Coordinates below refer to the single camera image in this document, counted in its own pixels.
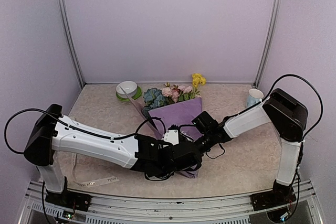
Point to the left aluminium frame post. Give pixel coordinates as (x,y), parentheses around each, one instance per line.
(70,43)

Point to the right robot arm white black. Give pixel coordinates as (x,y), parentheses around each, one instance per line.
(262,146)

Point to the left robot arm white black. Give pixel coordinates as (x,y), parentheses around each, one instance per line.
(54,132)

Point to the aluminium frame post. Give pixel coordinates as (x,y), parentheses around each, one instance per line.
(70,43)
(268,42)

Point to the white ceramic bowl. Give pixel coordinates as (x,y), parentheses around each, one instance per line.
(126,89)

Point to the right aluminium frame post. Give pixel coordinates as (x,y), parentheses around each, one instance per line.
(268,42)

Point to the white blue paper cup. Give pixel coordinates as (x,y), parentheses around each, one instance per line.
(254,96)

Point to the purple wrapping paper sheet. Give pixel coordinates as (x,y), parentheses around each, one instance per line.
(181,113)

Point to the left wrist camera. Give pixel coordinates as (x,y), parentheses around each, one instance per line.
(171,137)

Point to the front aluminium rail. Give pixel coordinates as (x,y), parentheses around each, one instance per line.
(116,209)

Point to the green plate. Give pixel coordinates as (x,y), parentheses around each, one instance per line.
(136,96)

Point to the blue hydrangea fake flower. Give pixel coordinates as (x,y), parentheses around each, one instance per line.
(153,99)

